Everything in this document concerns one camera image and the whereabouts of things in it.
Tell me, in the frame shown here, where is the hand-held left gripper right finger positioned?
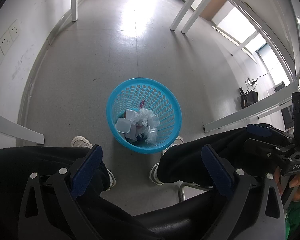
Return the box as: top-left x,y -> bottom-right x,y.
201,144 -> 287,240

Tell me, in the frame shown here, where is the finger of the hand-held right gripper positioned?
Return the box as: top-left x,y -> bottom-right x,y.
246,123 -> 295,146
244,138 -> 297,167

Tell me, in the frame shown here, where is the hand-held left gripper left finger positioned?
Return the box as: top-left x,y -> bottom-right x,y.
18,144 -> 103,240

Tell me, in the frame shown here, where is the white plastic cup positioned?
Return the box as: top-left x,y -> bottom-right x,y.
116,118 -> 131,134

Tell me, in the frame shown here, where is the clear plastic wrap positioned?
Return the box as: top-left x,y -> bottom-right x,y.
144,125 -> 161,146

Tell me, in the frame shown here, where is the white paper towel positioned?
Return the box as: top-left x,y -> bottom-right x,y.
125,109 -> 141,140

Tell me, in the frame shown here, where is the white tissue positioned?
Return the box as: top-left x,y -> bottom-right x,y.
134,108 -> 160,127

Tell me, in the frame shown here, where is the blue plastic wastebasket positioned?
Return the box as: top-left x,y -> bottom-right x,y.
106,77 -> 182,154

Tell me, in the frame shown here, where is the person's right forearm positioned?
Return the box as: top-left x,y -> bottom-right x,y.
284,196 -> 300,240

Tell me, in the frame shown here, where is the person's right leg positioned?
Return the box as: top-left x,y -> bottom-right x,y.
156,123 -> 294,198

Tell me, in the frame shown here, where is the white left shoe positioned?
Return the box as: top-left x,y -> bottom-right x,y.
71,135 -> 117,191

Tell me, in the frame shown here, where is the black floor equipment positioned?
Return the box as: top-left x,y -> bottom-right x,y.
238,87 -> 259,109

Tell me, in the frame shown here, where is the black office chair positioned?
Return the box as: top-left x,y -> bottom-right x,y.
129,181 -> 215,240

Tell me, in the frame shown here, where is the glass door cabinet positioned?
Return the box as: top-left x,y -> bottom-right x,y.
199,0 -> 227,22

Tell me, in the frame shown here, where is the black floor cable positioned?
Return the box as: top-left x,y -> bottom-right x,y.
245,64 -> 278,86

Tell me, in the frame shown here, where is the white wall socket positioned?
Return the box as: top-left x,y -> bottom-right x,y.
9,19 -> 21,42
0,34 -> 12,55

